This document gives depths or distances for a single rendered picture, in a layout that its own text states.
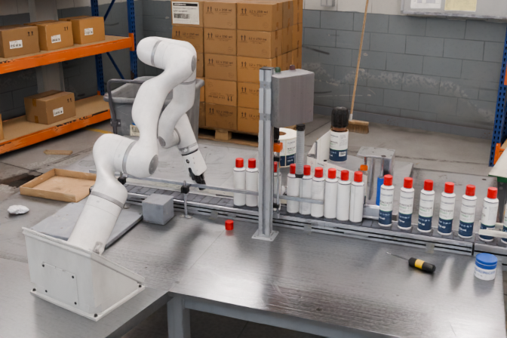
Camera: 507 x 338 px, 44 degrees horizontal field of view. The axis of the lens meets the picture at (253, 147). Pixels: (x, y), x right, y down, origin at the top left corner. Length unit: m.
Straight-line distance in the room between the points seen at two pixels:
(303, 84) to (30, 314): 1.21
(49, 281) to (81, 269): 0.17
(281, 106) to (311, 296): 0.68
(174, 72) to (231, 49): 3.84
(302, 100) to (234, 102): 3.84
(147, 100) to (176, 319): 0.76
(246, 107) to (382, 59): 1.73
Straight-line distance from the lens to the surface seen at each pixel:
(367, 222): 2.52
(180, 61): 2.22
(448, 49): 6.77
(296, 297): 2.10
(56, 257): 2.05
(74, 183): 3.10
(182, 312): 2.21
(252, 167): 2.55
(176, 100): 2.51
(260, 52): 5.91
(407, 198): 2.43
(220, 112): 6.23
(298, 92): 2.30
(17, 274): 2.37
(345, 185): 2.45
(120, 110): 4.93
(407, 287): 2.21
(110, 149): 2.19
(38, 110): 6.62
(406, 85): 6.95
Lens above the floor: 1.94
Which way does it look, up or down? 18 degrees down
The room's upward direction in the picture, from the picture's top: straight up
